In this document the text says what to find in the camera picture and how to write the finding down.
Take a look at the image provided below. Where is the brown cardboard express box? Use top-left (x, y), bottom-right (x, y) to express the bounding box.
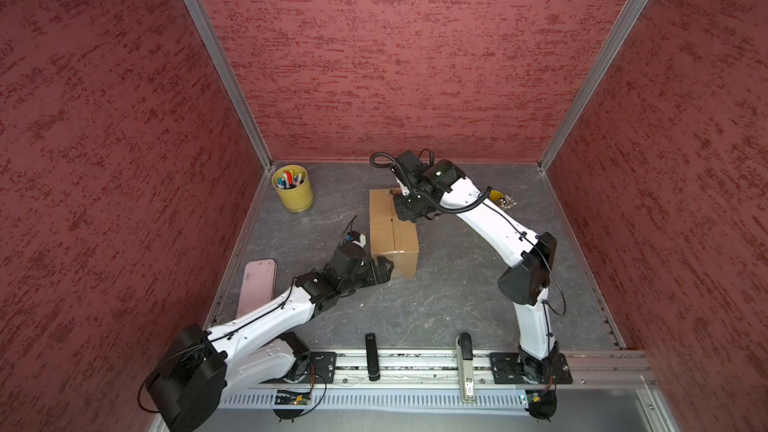
top-left (369, 189), bottom-right (420, 279)

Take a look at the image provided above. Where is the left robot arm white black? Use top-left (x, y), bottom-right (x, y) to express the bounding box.
top-left (140, 257), bottom-right (394, 431)

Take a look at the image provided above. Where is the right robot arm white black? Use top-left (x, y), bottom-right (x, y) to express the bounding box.
top-left (370, 151), bottom-right (559, 383)

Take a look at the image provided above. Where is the yellow pen cup right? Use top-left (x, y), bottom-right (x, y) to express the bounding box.
top-left (489, 190), bottom-right (516, 210)

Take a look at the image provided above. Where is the yellow pen cup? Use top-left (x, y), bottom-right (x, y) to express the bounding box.
top-left (271, 165), bottom-right (314, 213)
top-left (489, 190), bottom-right (516, 210)

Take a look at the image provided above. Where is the yellow pen cup left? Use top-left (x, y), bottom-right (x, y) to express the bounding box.
top-left (271, 165), bottom-right (314, 213)

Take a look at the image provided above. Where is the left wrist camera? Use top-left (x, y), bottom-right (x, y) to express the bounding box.
top-left (342, 231), bottom-right (367, 248)

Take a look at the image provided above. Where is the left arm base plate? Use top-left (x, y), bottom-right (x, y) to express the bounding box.
top-left (299, 351), bottom-right (338, 384)

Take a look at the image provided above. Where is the grey black clamp handle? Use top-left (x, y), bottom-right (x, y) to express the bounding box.
top-left (456, 332), bottom-right (476, 404)

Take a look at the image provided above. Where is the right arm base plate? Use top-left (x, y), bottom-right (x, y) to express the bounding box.
top-left (489, 352), bottom-right (573, 385)

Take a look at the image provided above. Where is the aluminium frame rail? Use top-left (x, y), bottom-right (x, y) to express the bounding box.
top-left (227, 347), bottom-right (658, 390)

